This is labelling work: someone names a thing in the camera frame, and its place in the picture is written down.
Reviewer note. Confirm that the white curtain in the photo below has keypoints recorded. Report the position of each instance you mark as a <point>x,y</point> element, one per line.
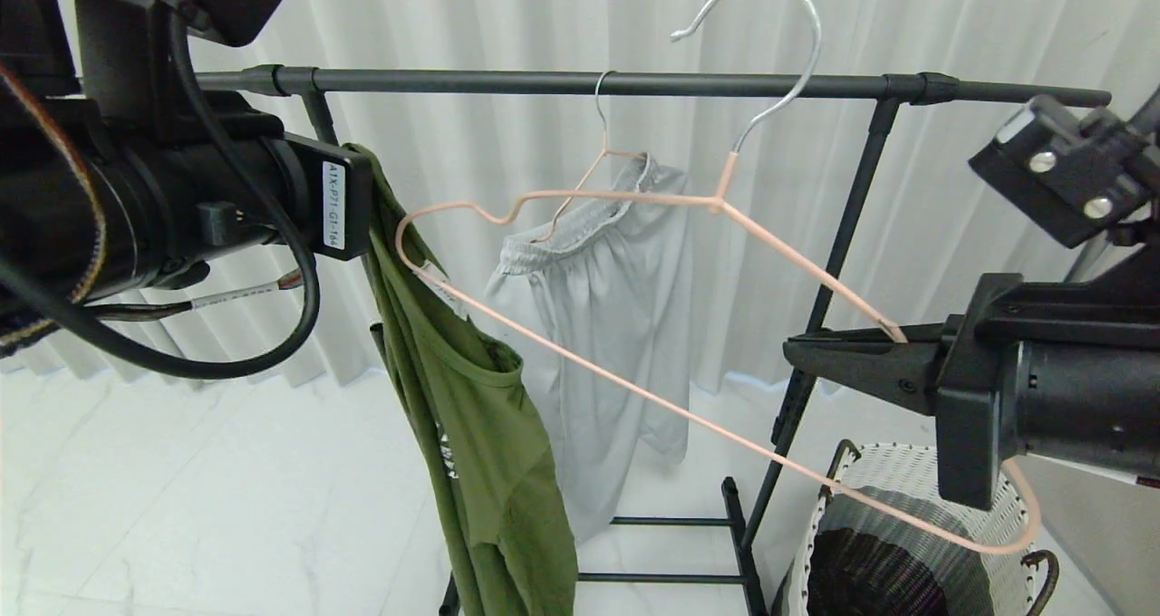
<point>453,9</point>

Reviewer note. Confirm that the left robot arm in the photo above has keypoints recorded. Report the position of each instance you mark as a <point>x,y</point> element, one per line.
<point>45,217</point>

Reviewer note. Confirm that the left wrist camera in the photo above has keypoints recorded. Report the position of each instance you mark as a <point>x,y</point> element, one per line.
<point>118,45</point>

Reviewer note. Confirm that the black clothes rack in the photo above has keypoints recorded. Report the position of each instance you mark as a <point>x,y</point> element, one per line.
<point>544,82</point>

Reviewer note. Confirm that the pale grey shorts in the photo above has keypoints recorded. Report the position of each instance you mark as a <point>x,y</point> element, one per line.
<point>607,344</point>

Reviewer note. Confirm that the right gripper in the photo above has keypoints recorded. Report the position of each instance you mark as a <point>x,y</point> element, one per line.
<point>970,417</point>

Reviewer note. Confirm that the green garment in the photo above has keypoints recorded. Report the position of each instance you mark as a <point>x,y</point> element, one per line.
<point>489,435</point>

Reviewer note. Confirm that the white laundry basket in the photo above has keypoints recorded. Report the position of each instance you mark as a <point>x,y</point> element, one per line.
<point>906,480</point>

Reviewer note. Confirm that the pink clothes hanger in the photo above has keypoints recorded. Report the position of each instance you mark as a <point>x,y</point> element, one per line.
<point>600,100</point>
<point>727,177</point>

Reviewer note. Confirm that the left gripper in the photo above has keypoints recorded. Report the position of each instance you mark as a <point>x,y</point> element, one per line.
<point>145,208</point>

